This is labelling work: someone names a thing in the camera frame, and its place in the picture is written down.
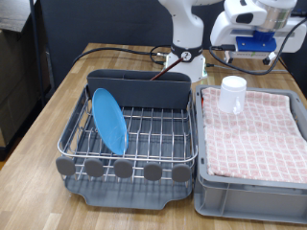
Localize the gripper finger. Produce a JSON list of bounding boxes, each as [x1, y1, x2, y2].
[[223, 51, 235, 64], [262, 52, 278, 67]]

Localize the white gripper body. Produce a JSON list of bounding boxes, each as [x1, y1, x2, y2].
[[209, 11, 307, 55]]

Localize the red-brown wooden spoon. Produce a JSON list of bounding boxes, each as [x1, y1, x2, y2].
[[150, 57, 185, 81]]

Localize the blue plate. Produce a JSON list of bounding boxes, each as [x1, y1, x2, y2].
[[91, 87, 130, 157]]

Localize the white mug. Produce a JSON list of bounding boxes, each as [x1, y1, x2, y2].
[[218, 75, 248, 116]]

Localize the pink checkered cloth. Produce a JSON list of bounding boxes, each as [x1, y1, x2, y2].
[[201, 86, 307, 185]]

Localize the dark gray cutlery holder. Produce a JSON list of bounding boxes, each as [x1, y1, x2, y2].
[[86, 69, 192, 110]]

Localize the dark partition panel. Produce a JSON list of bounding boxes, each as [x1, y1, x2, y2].
[[39, 0, 307, 94]]

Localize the gray plastic crate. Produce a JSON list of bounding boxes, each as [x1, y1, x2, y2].
[[193, 84, 307, 225]]

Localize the gray plastic drain tray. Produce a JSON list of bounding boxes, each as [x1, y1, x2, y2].
[[59, 85, 195, 211]]

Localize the black metal pole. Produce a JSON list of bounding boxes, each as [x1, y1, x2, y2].
[[28, 0, 46, 108]]

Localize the cardboard box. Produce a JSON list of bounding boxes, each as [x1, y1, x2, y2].
[[0, 28, 41, 149]]

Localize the black camera cable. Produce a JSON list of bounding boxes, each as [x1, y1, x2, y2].
[[208, 17, 307, 77]]

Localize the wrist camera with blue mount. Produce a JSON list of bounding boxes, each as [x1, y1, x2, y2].
[[229, 30, 278, 60]]

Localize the steel wire dish rack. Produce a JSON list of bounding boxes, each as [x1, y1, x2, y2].
[[56, 84, 200, 184]]

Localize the black power cable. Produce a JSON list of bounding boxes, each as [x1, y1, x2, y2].
[[72, 44, 173, 66]]

